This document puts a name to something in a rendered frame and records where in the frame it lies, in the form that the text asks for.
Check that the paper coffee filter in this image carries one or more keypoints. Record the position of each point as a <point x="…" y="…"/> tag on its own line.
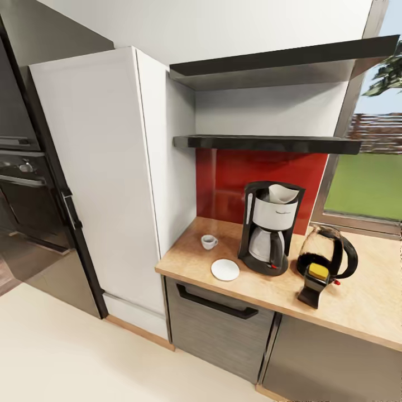
<point x="281" y="195"/>

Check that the fridge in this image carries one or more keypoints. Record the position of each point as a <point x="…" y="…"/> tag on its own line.
<point x="113" y="116"/>

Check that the electric kettle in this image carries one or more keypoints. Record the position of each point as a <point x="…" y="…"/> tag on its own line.
<point x="324" y="246"/>

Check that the countertop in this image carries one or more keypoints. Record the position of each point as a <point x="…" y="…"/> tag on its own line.
<point x="367" y="305"/>

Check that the saucer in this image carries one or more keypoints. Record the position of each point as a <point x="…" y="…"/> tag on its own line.
<point x="225" y="270"/>

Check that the coffee cup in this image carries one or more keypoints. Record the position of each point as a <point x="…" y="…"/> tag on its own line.
<point x="209" y="241"/>

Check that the bottle of coffee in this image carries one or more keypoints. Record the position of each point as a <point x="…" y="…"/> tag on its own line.
<point x="315" y="281"/>

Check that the oven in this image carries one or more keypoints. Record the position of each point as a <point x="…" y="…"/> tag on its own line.
<point x="31" y="197"/>

